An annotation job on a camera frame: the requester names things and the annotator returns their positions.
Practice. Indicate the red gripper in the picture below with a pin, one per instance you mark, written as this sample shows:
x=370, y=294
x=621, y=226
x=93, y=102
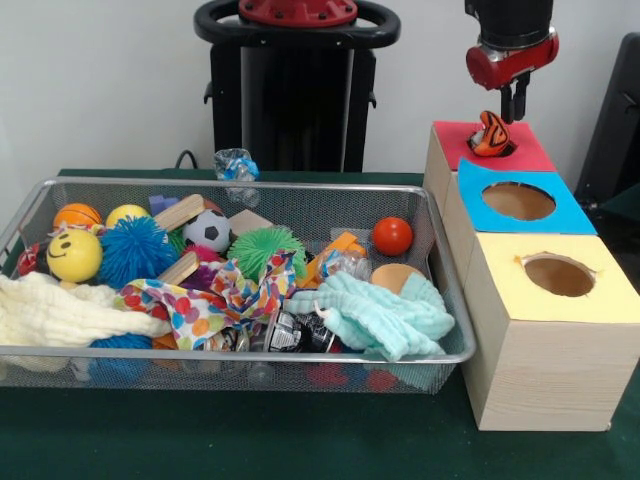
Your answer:
x=510, y=62

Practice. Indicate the orange striped tiger plush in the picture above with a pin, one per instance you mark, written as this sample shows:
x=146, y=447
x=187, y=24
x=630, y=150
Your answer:
x=490, y=137

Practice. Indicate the mint green cloth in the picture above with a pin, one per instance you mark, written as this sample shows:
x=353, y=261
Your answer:
x=380, y=315

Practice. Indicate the crushed clear plastic bottle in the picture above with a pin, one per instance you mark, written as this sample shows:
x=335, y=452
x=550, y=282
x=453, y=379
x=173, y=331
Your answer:
x=238, y=168

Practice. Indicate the shallow clear mesh bin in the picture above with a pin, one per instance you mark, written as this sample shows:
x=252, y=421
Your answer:
x=440, y=300

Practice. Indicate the wooden box with three holes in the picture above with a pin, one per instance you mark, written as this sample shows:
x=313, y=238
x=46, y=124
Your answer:
x=540, y=360

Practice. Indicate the black stand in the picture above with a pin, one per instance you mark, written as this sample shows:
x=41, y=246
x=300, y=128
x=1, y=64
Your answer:
x=615, y=130

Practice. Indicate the red ball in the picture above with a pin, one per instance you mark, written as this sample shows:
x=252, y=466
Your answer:
x=392, y=237

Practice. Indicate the toy hamburger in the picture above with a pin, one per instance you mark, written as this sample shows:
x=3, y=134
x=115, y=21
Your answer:
x=392, y=276

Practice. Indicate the orange flat plastic toy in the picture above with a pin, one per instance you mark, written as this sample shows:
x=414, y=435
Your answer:
x=345, y=248

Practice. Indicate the green furry monster toy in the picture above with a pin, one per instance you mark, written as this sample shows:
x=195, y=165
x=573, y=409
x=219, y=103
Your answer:
x=265, y=250

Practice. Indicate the colourful polka dot cloth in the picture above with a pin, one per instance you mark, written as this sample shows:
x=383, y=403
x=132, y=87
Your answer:
x=200, y=305

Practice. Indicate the blue spiky ball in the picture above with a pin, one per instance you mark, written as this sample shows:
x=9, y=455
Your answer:
x=138, y=250
x=122, y=342

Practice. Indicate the dark green table cloth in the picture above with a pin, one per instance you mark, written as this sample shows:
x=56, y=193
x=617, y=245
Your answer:
x=250, y=440

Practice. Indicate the orange toy basketball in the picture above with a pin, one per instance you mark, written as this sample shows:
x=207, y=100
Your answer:
x=78, y=215

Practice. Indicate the large yellow ball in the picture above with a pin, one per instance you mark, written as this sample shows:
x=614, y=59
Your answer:
x=75, y=256

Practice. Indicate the cream yellow cloth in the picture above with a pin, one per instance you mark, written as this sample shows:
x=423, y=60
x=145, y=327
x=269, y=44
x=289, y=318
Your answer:
x=55, y=310

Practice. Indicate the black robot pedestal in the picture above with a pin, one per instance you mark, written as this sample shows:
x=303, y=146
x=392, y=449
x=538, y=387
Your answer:
x=295, y=100

